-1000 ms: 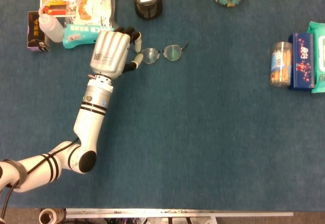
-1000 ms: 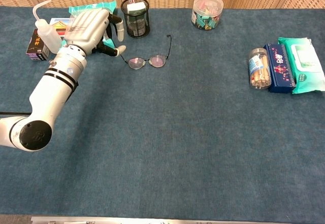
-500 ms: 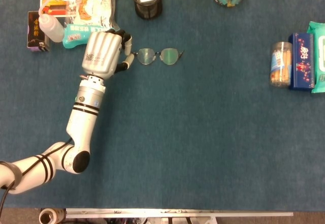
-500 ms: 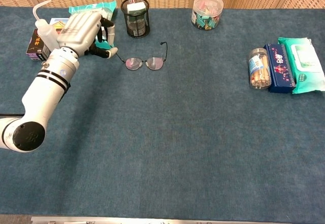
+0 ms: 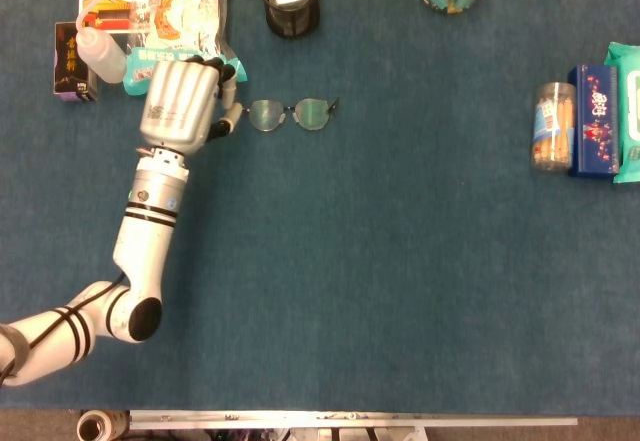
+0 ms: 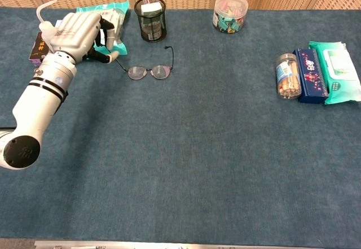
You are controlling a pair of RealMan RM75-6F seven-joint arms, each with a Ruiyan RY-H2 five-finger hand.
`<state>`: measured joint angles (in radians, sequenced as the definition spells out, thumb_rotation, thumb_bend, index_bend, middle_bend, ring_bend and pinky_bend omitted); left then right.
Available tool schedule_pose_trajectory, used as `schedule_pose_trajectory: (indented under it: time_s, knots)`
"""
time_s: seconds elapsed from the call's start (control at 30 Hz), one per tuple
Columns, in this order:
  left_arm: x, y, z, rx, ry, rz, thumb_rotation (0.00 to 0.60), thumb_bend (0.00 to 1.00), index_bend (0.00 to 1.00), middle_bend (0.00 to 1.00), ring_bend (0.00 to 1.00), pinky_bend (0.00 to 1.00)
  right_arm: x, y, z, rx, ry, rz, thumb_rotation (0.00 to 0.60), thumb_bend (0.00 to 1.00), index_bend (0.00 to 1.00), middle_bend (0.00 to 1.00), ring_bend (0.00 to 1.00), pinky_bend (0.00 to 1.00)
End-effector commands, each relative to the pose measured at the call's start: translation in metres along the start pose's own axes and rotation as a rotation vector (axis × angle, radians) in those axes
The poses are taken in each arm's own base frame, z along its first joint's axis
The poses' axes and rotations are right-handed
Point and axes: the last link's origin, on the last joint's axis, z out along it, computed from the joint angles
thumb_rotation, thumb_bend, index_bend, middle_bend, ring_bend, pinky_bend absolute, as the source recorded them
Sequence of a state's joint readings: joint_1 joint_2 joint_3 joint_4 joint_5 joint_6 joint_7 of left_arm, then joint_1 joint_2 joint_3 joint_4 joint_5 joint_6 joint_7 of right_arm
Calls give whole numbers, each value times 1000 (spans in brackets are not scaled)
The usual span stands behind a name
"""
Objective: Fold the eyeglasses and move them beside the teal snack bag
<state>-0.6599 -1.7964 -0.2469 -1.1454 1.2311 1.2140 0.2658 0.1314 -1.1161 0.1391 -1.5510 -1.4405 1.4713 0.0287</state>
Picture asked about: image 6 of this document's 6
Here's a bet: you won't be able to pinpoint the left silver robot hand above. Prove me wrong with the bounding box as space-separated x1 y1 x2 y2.
49 12 121 65

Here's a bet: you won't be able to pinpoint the thin-framed eyeglasses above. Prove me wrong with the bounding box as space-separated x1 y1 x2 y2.
115 45 174 81

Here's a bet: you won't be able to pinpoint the translucent squeeze wash bottle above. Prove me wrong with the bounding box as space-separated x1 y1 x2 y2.
36 0 61 52

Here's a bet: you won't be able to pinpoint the black box gold characters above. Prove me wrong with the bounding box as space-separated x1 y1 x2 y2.
28 32 54 68

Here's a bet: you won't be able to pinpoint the teal white snack bag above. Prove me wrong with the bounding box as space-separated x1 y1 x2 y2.
76 0 130 55

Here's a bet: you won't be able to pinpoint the black mesh pen holder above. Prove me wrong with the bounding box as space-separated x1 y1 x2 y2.
134 0 168 43

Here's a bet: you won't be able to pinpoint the white green eraser box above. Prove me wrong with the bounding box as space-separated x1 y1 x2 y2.
140 2 163 15

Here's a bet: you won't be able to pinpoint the clear jar of binder clips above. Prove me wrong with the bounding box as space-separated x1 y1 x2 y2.
212 0 249 34

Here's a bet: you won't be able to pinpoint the blue felt table cover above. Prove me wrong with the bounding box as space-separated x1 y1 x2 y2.
0 6 361 246

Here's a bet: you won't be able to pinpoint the clear jar of biscuit sticks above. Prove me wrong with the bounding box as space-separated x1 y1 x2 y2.
275 53 302 101

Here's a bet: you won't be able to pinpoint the dark blue floral box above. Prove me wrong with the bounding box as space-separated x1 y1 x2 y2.
292 47 330 104

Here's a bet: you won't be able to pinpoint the teal wet wipes pack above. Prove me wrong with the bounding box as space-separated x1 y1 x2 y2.
308 40 361 105

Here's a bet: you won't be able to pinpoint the aluminium table edge rail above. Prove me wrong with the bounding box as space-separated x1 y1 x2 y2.
33 239 325 249

